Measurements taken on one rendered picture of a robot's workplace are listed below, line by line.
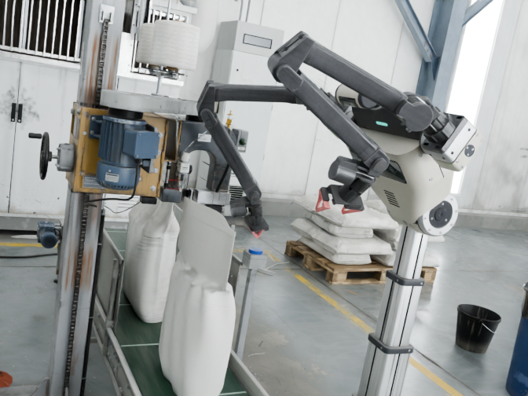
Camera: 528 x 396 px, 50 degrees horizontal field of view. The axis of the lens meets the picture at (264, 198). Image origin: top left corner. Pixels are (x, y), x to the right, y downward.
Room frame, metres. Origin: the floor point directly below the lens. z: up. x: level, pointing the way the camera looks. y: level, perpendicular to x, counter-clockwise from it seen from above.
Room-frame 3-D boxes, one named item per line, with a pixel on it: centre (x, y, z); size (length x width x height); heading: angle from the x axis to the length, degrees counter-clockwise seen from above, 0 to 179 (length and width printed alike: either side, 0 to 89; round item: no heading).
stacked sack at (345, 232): (5.09, -0.72, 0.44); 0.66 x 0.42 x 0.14; 22
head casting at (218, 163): (2.40, 0.33, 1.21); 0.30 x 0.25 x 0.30; 27
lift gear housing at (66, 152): (2.10, 0.77, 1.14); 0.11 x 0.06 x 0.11; 27
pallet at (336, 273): (5.26, -1.01, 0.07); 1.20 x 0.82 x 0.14; 119
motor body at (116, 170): (1.98, 0.53, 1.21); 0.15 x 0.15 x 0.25
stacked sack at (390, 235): (5.23, -1.37, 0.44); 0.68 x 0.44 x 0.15; 117
